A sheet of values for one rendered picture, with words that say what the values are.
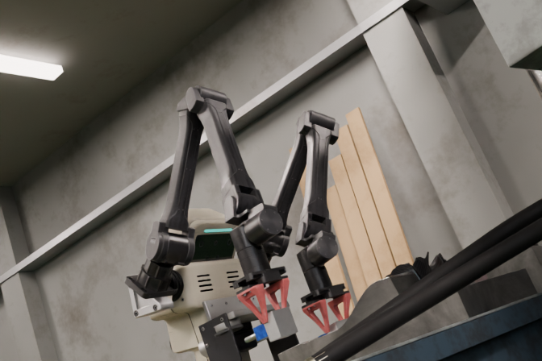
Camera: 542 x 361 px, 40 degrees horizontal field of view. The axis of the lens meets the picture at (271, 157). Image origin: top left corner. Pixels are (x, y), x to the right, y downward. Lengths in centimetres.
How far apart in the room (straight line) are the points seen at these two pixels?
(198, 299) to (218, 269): 13
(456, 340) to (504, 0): 47
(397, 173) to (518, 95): 88
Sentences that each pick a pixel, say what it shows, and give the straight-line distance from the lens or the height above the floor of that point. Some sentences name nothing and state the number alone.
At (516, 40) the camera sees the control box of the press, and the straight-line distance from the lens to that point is 102.
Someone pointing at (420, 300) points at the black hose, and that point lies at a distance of 111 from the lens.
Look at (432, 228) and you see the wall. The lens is 460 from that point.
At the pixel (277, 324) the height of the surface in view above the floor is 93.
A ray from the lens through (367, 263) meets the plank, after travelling 443.
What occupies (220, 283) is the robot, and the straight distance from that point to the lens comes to 208.
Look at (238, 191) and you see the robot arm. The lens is 157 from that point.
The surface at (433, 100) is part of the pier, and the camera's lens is 445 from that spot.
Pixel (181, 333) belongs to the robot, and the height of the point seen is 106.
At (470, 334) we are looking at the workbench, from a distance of 112.
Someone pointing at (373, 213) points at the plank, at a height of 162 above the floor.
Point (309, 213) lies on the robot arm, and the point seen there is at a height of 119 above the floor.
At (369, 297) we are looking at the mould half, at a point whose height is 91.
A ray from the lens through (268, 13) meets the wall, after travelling 539.
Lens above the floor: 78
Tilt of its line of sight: 18 degrees up
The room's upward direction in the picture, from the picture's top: 22 degrees counter-clockwise
